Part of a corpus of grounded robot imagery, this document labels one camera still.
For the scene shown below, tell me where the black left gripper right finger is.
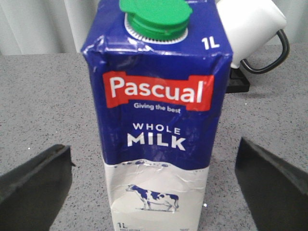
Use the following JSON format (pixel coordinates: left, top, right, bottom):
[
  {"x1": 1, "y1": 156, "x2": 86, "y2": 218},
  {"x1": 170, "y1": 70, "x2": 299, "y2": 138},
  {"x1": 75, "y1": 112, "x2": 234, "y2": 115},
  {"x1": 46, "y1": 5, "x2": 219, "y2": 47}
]
[{"x1": 235, "y1": 138, "x2": 308, "y2": 231}]

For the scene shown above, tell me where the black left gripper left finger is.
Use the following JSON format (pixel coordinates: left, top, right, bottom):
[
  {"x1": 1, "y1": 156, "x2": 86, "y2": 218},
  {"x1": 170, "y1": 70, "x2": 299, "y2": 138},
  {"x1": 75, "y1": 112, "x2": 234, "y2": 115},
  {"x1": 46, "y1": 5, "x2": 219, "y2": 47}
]
[{"x1": 0, "y1": 144, "x2": 73, "y2": 231}]

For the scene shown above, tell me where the blue white milk carton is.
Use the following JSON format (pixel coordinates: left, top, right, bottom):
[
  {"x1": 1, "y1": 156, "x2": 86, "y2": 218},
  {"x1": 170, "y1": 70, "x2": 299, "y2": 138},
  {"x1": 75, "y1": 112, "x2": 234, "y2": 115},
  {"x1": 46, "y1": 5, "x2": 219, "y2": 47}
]
[{"x1": 82, "y1": 0, "x2": 232, "y2": 231}]

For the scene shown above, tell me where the white mug black handle left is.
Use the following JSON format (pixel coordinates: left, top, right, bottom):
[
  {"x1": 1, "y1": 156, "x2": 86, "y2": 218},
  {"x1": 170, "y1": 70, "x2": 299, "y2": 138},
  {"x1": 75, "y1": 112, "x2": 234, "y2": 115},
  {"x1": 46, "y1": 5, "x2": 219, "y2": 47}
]
[{"x1": 216, "y1": 0, "x2": 290, "y2": 74}]

